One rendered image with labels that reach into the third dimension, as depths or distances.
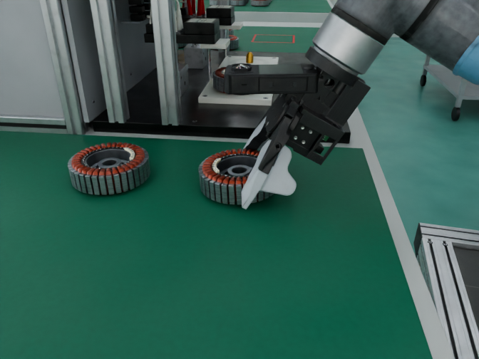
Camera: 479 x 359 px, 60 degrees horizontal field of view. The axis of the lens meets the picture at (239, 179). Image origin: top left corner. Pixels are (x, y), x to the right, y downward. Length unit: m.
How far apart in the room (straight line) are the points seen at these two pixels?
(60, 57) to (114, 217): 0.34
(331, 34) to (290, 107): 0.09
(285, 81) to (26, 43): 0.48
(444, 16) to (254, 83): 0.21
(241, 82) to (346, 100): 0.13
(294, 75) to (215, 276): 0.25
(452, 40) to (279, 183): 0.25
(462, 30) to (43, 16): 0.61
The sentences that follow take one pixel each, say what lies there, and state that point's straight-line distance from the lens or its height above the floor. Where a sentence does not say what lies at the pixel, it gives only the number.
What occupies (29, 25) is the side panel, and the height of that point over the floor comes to 0.94.
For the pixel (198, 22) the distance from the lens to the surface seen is 0.89.
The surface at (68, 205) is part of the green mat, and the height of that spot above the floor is 0.75.
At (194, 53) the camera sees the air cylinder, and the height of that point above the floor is 0.81.
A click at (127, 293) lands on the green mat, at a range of 0.44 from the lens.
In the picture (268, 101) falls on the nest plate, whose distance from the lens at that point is 0.86.
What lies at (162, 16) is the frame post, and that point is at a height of 0.95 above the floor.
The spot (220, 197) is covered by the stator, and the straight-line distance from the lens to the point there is 0.54.
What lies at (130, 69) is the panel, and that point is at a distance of 1.01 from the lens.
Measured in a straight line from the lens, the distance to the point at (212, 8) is 1.13.
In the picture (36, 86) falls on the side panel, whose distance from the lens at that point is 0.85.
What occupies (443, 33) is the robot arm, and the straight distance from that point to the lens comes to 0.51.
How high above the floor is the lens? 1.05
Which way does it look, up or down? 29 degrees down
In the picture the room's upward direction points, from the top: straight up
